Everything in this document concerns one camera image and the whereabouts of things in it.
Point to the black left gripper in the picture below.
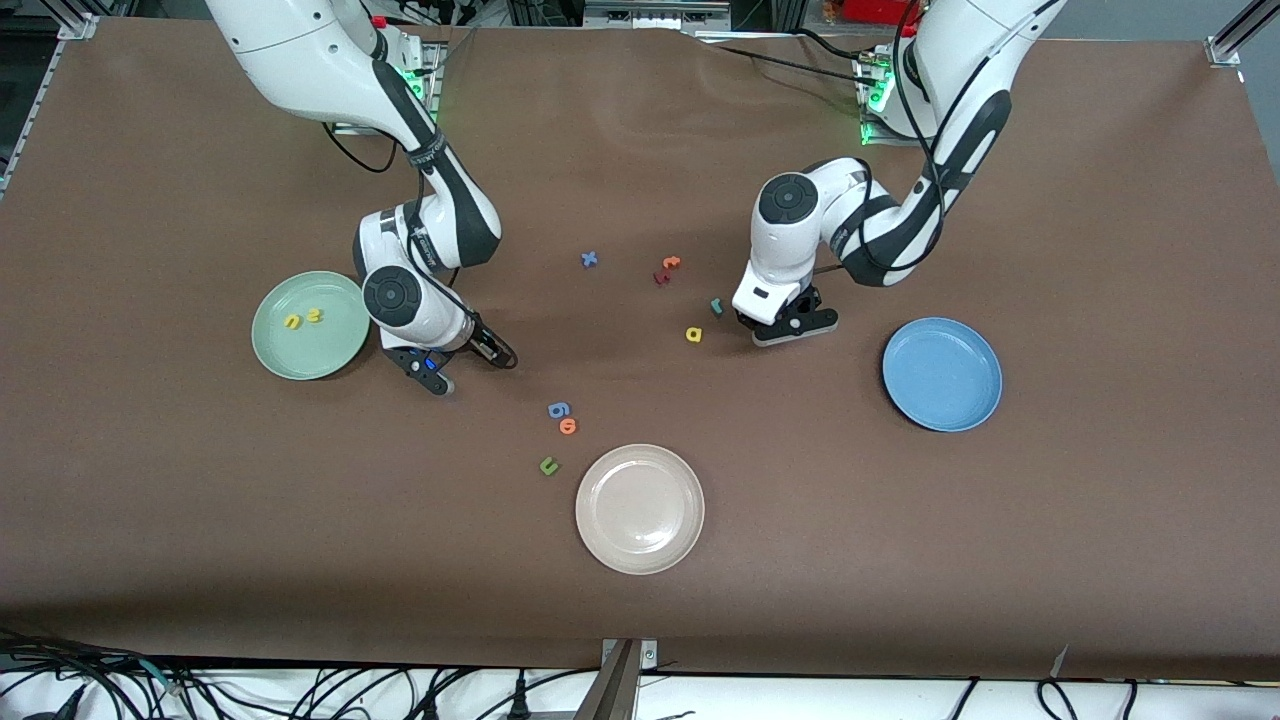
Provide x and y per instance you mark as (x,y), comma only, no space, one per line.
(806,299)

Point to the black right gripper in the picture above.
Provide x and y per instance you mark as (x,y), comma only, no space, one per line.
(481,340)

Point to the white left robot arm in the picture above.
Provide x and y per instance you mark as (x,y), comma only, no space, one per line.
(950,60)

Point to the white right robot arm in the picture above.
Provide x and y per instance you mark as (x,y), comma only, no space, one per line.
(300,50)

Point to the green plate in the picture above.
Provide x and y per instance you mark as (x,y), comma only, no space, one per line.
(311,345)

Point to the blue plate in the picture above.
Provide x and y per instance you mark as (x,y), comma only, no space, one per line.
(942,374)

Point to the beige plate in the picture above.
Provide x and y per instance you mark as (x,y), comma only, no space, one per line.
(640,509)

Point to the brown table cover mat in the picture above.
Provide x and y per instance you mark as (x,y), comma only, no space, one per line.
(700,600)

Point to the grey power strip box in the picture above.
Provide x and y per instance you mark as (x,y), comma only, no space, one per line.
(655,14)

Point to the red box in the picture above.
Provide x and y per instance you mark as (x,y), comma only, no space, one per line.
(870,10)

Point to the black power plug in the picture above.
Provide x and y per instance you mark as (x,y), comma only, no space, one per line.
(520,695)

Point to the black connector plug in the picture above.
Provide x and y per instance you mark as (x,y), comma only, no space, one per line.
(65,705)

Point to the aluminium profile with bracket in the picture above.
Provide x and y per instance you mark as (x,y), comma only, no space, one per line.
(615,690)

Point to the aluminium frame rail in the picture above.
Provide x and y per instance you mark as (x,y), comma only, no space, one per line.
(75,25)

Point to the aluminium frame corner profile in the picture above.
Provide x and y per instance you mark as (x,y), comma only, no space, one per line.
(1228,48)

